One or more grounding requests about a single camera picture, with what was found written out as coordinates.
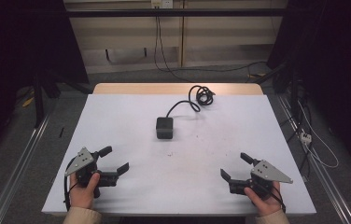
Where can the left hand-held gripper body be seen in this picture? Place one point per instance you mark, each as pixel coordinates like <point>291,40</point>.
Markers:
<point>81,161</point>

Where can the black curtain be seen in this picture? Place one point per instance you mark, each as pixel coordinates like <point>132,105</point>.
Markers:
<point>24,46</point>
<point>332,62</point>

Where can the white table mat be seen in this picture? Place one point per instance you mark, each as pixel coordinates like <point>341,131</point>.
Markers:
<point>179,174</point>

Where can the yellow floor tape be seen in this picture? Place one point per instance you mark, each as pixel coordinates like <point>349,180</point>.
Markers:
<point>27,101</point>
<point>256,75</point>

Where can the white wall socket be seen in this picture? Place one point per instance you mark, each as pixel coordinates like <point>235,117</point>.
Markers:
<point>161,3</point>

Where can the person's left hand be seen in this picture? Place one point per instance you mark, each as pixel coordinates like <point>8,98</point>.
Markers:
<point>82,193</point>

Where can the black power adapter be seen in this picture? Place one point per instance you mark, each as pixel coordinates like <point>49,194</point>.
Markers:
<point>164,128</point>

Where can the black metal stand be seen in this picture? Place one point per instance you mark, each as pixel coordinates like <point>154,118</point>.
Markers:
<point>38,99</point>

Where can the black horizontal frame bar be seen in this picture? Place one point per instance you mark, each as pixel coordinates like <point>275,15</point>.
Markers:
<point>176,12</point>

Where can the white power plug block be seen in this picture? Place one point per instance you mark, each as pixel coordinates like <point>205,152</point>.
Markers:
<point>306,137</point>

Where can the wooden table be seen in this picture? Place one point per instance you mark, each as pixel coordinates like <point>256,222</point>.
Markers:
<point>151,88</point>

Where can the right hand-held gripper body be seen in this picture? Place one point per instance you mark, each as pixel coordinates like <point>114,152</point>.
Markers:
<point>265,174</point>

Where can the person's right hand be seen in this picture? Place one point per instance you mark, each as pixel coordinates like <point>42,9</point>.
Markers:
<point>265,202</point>

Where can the aluminium floor rail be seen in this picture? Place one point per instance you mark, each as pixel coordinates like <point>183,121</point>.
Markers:
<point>326,180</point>
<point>18,168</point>

